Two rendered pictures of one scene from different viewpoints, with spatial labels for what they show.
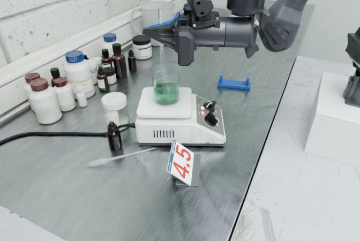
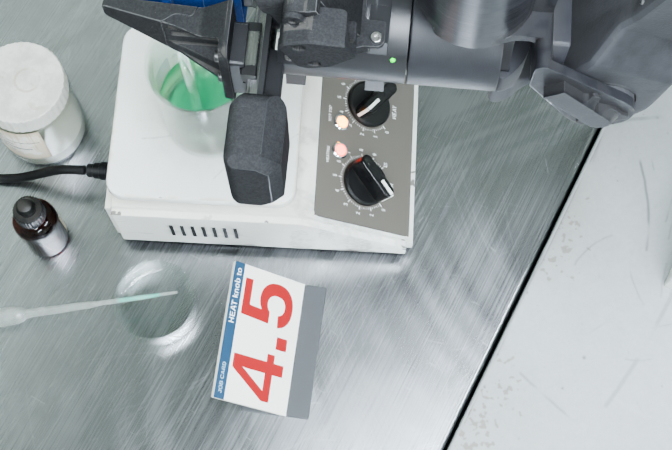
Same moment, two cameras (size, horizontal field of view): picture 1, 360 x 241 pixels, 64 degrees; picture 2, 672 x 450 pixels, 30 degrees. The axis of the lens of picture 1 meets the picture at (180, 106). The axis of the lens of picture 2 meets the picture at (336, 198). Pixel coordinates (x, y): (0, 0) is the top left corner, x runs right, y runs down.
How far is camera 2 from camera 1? 46 cm
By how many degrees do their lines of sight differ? 37
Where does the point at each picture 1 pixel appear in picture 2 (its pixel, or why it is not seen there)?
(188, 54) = (265, 194)
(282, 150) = (596, 277)
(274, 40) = (576, 114)
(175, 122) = (241, 214)
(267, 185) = (512, 419)
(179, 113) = not seen: hidden behind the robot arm
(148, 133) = (153, 228)
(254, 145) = (510, 249)
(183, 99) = not seen: hidden behind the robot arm
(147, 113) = (142, 192)
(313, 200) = not seen: outside the picture
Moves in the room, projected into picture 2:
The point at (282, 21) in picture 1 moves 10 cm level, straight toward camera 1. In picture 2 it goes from (612, 72) to (548, 262)
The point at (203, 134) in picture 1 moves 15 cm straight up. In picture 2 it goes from (338, 239) to (338, 156)
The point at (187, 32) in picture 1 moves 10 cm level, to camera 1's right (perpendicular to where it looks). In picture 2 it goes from (256, 160) to (471, 162)
